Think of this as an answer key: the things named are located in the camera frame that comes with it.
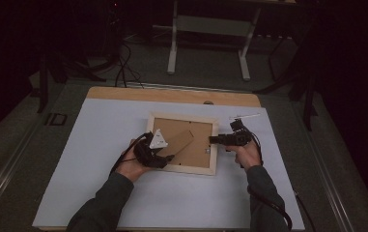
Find left hand-held gripper cable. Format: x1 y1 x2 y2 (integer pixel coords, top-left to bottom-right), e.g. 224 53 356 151
108 131 154 177

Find metal floor rail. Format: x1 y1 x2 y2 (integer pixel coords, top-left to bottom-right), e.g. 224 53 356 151
0 96 54 221
291 101 357 232

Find person's right hand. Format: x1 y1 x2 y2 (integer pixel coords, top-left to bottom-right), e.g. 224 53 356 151
225 139 264 171

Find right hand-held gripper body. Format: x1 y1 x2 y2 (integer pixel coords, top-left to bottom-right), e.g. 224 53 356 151
223 112 262 148

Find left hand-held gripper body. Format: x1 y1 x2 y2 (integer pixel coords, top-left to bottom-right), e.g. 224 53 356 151
132 129 170 168

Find black floor cables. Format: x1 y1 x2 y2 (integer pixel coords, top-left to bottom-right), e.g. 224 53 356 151
113 40 145 90

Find white metal desk frame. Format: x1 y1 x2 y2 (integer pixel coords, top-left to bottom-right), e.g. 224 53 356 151
166 0 263 81

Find person's left hand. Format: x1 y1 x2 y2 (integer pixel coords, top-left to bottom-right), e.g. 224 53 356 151
116 139 151 184

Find dark metal stand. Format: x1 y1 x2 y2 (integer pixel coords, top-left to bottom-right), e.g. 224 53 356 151
254 18 319 131
36 47 108 114

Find wooden picture frame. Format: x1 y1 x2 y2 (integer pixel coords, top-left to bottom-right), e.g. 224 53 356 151
146 110 220 177

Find floor socket plate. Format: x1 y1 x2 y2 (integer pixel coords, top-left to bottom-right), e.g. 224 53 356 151
44 112 69 127

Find metal floor strip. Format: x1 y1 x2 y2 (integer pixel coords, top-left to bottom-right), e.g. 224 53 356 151
123 81 261 95

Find thin black cable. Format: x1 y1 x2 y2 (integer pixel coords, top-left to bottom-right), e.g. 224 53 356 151
293 188 317 232

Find white table mat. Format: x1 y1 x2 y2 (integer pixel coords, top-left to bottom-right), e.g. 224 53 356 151
31 98 305 230

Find right hand-held gripper cable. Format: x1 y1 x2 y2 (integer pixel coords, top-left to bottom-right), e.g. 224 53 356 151
240 124 294 232

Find hand-held gripper cable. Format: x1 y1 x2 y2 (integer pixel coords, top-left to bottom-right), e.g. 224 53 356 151
108 131 154 177
240 124 294 232

